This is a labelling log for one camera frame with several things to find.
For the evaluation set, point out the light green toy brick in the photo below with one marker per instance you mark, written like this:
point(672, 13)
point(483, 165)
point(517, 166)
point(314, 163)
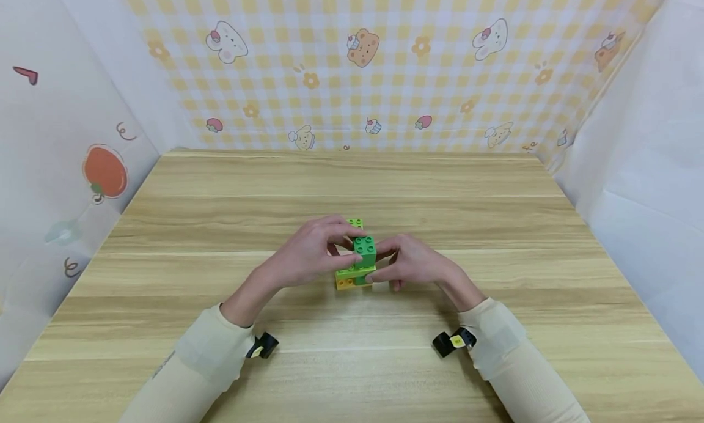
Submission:
point(356, 223)
point(347, 271)

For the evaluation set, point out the dark green toy brick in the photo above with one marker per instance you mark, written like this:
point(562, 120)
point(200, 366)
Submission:
point(365, 249)

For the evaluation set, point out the person's right hand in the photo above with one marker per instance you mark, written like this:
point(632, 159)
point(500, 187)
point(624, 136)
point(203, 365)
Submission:
point(415, 265)

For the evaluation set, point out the person's right forearm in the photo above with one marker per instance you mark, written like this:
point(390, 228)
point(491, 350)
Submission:
point(511, 356)

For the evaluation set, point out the black wrist band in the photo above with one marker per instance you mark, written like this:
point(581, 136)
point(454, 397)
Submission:
point(453, 341)
point(264, 345)

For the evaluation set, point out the person's left forearm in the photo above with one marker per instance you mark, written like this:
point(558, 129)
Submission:
point(209, 362)

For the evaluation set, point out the person's left hand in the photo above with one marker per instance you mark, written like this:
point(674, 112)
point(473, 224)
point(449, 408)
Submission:
point(305, 255)

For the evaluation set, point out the orange toy brick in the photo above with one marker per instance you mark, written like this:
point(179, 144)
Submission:
point(345, 282)

